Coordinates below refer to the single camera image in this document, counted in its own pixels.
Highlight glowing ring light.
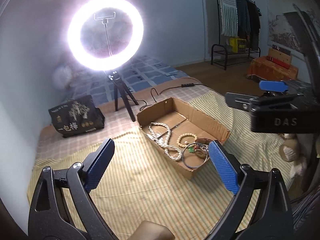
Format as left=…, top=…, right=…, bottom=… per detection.
left=67, top=0, right=144, bottom=72

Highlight white striped towel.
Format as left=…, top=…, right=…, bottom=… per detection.
left=217, top=0, right=238, bottom=37

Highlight black ribbed jacket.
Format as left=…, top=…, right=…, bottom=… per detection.
left=292, top=187, right=320, bottom=230

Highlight black printed snack bag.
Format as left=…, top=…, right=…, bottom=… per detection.
left=48, top=95, right=105, bottom=138

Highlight beige bead bracelet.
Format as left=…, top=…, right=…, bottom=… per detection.
left=177, top=133, right=198, bottom=149

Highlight brown cardboard board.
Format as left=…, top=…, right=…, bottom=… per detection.
left=267, top=47, right=293, bottom=65

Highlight beige plush toy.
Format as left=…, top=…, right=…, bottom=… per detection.
left=279, top=133, right=308, bottom=175

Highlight cardboard box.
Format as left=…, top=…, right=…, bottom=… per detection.
left=136, top=97, right=231, bottom=180

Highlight yellow striped blanket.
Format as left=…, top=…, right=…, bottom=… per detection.
left=26, top=90, right=300, bottom=240

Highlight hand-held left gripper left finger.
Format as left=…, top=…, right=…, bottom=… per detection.
left=27, top=138, right=115, bottom=240

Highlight thin dark bangle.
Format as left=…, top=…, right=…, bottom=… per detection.
left=182, top=142, right=212, bottom=168

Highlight white pearl necklace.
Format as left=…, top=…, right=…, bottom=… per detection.
left=147, top=122, right=183, bottom=162

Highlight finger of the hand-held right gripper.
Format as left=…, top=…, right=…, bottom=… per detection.
left=259, top=80, right=289, bottom=92
left=225, top=92, right=304, bottom=111

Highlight black cable with switch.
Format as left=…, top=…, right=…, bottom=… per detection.
left=139, top=82, right=210, bottom=113

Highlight blue checked bed sheet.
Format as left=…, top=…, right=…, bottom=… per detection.
left=95, top=55, right=189, bottom=100

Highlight long red box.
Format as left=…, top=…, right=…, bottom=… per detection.
left=266, top=56, right=292, bottom=68

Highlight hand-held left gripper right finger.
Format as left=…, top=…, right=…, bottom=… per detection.
left=205, top=140, right=293, bottom=240

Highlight brown bead bracelet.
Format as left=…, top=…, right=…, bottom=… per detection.
left=194, top=138, right=211, bottom=158

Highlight black mini tripod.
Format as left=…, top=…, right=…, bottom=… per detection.
left=108, top=71, right=140, bottom=122

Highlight beige plaid blanket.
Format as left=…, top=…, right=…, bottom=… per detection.
left=37, top=79, right=203, bottom=160

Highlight landscape painting wall poster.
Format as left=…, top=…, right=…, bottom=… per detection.
left=266, top=2, right=320, bottom=60

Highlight yellow box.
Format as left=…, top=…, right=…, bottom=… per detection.
left=229, top=37, right=247, bottom=53

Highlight phone holder on gooseneck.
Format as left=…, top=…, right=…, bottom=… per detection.
left=94, top=12, right=116, bottom=57

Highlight dark hanging clothes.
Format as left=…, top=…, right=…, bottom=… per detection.
left=235, top=0, right=262, bottom=52

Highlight orange patterned cloth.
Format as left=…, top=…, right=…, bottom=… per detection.
left=246, top=56, right=299, bottom=82

